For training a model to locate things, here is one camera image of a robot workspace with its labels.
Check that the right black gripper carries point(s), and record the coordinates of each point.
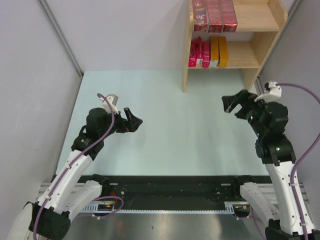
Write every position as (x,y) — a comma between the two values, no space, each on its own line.
(243,97)

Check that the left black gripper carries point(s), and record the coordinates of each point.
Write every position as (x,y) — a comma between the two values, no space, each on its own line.
(130,125)

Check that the gold R&O toothpaste box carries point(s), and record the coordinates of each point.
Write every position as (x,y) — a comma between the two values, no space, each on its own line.
(214,51)

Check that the orange toothpaste box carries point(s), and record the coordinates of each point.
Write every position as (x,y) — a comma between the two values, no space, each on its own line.
(223,52)

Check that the pink toothpaste box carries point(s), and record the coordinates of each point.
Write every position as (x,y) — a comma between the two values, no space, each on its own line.
(192,61)
(199,51)
(206,52)

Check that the silver toothpaste box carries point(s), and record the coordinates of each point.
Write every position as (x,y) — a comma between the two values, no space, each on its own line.
(229,16)
(215,19)

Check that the red 3D toothpaste box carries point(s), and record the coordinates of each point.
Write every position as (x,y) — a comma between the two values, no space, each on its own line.
(200,17)

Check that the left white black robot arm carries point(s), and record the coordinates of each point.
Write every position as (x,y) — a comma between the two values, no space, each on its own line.
(57,207)

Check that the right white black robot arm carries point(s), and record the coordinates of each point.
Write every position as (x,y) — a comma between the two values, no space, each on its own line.
(289,220)

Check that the wooden two-tier shelf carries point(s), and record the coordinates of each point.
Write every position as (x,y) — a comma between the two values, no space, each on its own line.
(259,26)

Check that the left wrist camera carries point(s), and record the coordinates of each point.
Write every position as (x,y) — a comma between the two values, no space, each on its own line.
(109,103)

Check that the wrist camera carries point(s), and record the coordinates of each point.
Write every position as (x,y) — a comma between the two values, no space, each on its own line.
(109,103)
(273,92)

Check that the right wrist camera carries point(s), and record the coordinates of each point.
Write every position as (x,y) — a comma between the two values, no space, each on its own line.
(273,92)

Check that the white slotted cable duct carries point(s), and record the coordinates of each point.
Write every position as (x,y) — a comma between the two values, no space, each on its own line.
(106,207)

